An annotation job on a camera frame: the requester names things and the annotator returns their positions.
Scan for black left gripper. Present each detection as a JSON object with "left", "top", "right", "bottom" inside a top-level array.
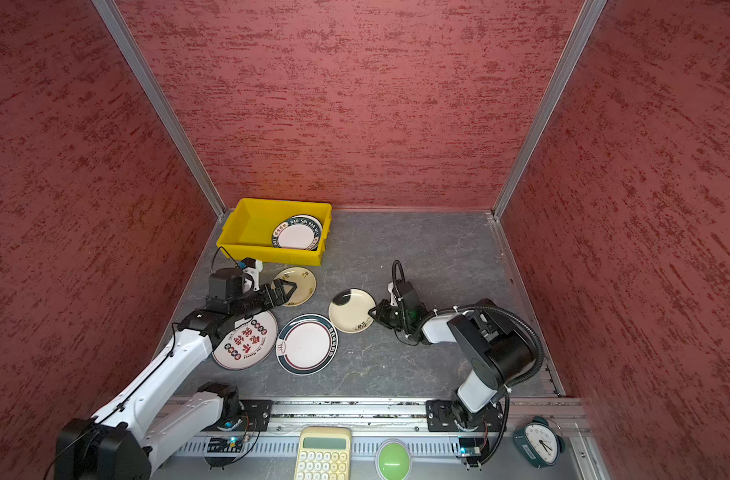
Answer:
[{"left": 230, "top": 279, "right": 297, "bottom": 321}]

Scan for small cream plate with calligraphy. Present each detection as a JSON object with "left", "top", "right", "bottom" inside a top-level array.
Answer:
[{"left": 275, "top": 266, "right": 317, "bottom": 307}]

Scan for cream plate with black blotch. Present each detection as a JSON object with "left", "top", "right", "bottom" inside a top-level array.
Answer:
[{"left": 328, "top": 289, "right": 376, "bottom": 334}]

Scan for white plate green red rim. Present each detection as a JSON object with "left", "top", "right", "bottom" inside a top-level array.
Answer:
[{"left": 275, "top": 314, "right": 339, "bottom": 376}]

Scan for green banded HAO SHI plate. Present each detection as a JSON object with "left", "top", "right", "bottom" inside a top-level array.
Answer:
[{"left": 272, "top": 215, "right": 323, "bottom": 251}]

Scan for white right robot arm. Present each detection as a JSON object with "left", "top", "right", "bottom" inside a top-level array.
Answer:
[{"left": 368, "top": 281, "right": 546, "bottom": 431}]

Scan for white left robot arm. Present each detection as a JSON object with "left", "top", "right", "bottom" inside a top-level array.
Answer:
[{"left": 44, "top": 259, "right": 297, "bottom": 479}]

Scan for yellow plastic bin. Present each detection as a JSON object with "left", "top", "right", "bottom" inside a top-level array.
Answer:
[{"left": 217, "top": 198, "right": 333, "bottom": 266}]

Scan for white plate red characters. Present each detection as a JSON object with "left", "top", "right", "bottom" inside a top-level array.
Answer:
[{"left": 212, "top": 311, "right": 279, "bottom": 371}]

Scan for green round push button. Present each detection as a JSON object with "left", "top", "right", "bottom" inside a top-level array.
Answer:
[{"left": 375, "top": 439, "right": 412, "bottom": 480}]

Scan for yellow calculator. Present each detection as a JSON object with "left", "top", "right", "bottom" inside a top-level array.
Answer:
[{"left": 294, "top": 426, "right": 353, "bottom": 480}]

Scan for right green circuit board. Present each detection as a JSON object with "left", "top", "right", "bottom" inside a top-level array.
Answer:
[{"left": 457, "top": 437, "right": 488, "bottom": 458}]

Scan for green circuit board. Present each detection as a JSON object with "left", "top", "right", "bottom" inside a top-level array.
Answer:
[
  {"left": 457, "top": 437, "right": 488, "bottom": 458},
  {"left": 206, "top": 437, "right": 243, "bottom": 455}
]

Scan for left green circuit board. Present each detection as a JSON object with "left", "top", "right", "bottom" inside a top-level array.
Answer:
[{"left": 206, "top": 437, "right": 243, "bottom": 455}]

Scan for dark green alarm clock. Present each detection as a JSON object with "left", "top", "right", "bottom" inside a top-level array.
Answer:
[{"left": 513, "top": 416, "right": 566, "bottom": 469}]

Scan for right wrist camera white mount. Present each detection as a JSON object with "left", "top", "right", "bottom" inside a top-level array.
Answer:
[{"left": 388, "top": 282, "right": 398, "bottom": 307}]

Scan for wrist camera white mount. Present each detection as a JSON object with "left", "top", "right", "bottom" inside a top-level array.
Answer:
[
  {"left": 238, "top": 258, "right": 263, "bottom": 293},
  {"left": 388, "top": 282, "right": 398, "bottom": 307}
]

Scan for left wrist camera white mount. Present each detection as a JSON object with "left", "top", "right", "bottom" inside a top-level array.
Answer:
[{"left": 238, "top": 258, "right": 263, "bottom": 293}]

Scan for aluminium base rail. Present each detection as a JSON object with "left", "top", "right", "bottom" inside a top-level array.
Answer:
[{"left": 160, "top": 395, "right": 588, "bottom": 460}]

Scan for black corrugated cable hose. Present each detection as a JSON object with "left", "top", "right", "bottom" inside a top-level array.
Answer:
[{"left": 390, "top": 259, "right": 546, "bottom": 388}]

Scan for silver left corner wall strip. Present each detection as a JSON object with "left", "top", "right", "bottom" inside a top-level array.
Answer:
[{"left": 91, "top": 0, "right": 228, "bottom": 219}]

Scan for silver corner wall strip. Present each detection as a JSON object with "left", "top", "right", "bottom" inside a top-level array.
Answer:
[
  {"left": 91, "top": 0, "right": 228, "bottom": 219},
  {"left": 492, "top": 0, "right": 607, "bottom": 223}
]

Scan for silver right corner wall strip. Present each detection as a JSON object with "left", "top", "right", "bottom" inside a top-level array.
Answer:
[{"left": 492, "top": 0, "right": 607, "bottom": 223}]

